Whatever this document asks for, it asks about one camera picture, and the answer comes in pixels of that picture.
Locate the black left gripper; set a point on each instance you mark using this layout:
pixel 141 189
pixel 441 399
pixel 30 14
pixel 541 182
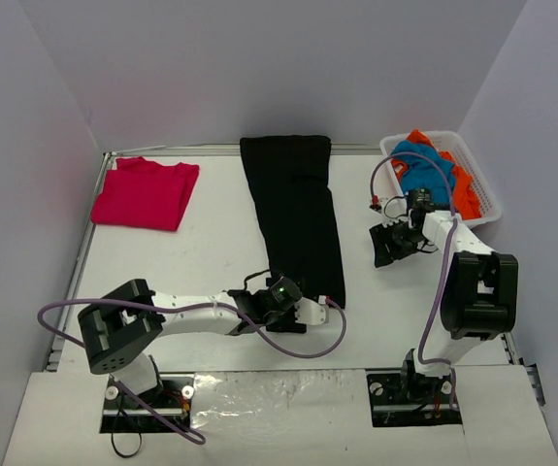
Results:
pixel 287 320

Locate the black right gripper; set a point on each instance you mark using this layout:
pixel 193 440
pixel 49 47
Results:
pixel 394 237

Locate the black t-shirt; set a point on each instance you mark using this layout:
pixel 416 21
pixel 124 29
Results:
pixel 288 179

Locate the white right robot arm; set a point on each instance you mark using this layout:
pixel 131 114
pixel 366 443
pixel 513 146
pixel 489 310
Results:
pixel 476 297

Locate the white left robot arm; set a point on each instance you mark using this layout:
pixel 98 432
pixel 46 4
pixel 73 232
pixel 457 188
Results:
pixel 117 328

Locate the blue t-shirt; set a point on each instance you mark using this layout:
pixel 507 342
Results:
pixel 421 166

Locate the orange t-shirt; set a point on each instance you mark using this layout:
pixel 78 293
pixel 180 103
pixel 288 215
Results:
pixel 465 199

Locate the white plastic basket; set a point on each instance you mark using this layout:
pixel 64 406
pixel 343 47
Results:
pixel 452 142

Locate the red folded t-shirt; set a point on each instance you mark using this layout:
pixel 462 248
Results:
pixel 140 193

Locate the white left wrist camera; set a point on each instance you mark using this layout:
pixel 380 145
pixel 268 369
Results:
pixel 312 312

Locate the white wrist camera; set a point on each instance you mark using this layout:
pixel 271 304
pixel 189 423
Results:
pixel 393 209
pixel 312 312

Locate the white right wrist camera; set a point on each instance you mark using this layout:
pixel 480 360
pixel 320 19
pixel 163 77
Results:
pixel 393 209

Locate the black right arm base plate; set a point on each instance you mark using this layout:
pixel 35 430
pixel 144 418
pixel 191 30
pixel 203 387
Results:
pixel 394 406

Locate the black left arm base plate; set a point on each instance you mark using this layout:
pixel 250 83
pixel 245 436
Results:
pixel 120 414

